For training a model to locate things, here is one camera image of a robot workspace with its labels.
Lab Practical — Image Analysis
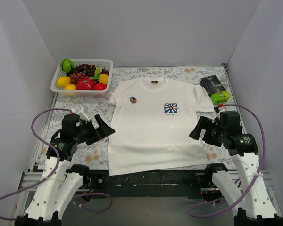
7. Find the white t-shirt with flower print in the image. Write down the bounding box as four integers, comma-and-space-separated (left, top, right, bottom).
108, 77, 213, 176

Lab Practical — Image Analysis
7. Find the yellow toy lemon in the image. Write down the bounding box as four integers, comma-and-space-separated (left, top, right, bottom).
63, 84, 76, 91
98, 73, 109, 85
56, 77, 71, 87

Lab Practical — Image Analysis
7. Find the yellow toy lemon front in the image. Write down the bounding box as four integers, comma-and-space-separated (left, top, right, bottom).
63, 84, 76, 91

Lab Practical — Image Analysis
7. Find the black green product box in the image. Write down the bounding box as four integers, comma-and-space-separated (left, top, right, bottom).
200, 75, 230, 105

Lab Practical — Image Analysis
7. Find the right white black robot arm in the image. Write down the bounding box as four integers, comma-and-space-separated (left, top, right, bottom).
189, 111, 283, 226

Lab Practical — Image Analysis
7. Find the white plastic fruit basket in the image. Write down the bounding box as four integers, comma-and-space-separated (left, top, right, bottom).
50, 59, 113, 97

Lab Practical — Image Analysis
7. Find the red grape bunch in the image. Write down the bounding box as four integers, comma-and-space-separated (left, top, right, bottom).
70, 73, 88, 85

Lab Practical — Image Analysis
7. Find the yellow toy lemon left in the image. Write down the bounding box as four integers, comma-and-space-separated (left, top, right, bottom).
56, 77, 71, 87

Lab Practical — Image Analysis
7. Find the aluminium frame rail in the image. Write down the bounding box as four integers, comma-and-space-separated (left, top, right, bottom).
9, 63, 283, 226

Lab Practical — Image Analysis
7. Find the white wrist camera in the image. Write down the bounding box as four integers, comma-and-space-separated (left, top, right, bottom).
214, 105, 227, 118
70, 106, 90, 122

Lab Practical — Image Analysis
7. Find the dark purple grape bunch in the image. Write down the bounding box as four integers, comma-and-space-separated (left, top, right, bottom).
71, 64, 97, 77

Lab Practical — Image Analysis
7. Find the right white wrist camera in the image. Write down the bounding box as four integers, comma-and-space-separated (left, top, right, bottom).
214, 105, 227, 118

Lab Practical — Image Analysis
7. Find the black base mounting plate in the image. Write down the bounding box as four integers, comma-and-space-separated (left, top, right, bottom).
77, 170, 221, 199

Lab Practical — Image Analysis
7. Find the toy watermelon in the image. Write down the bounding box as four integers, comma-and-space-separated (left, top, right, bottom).
60, 59, 74, 73

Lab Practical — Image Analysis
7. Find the yellow toy lemon right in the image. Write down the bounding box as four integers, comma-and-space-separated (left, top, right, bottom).
98, 73, 109, 85

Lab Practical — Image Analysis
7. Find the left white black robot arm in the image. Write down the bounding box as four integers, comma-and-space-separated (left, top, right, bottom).
14, 113, 115, 226

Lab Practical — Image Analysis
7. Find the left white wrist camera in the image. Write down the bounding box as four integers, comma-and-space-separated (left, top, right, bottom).
70, 106, 90, 122

